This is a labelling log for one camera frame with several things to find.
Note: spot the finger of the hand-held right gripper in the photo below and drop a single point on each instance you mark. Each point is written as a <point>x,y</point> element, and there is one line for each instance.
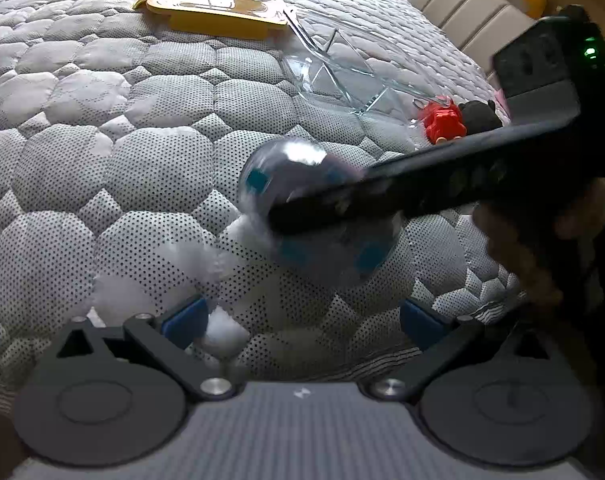
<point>432,180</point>

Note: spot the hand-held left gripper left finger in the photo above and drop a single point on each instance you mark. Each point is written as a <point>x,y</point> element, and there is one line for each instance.
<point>186,321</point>

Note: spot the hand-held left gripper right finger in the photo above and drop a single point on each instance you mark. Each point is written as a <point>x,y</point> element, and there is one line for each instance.
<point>421,325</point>

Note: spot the person's right hand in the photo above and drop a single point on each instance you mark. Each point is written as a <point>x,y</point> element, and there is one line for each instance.
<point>524,245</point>

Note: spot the red toy figure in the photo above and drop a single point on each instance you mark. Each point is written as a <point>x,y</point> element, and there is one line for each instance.
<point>443,121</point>

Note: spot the black toy figure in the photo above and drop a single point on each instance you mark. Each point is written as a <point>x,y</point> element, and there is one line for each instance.
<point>480,115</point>

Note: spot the beige padded headboard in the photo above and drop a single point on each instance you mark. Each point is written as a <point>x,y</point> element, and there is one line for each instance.
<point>472,7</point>

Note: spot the clear glass container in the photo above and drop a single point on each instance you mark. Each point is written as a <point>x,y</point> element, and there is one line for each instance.
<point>342,67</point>

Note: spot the grey quilted mattress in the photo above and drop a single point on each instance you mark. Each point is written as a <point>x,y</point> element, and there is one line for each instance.
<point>107,160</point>

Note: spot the yellow container lid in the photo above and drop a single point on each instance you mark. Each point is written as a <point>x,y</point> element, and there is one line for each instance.
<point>212,7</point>

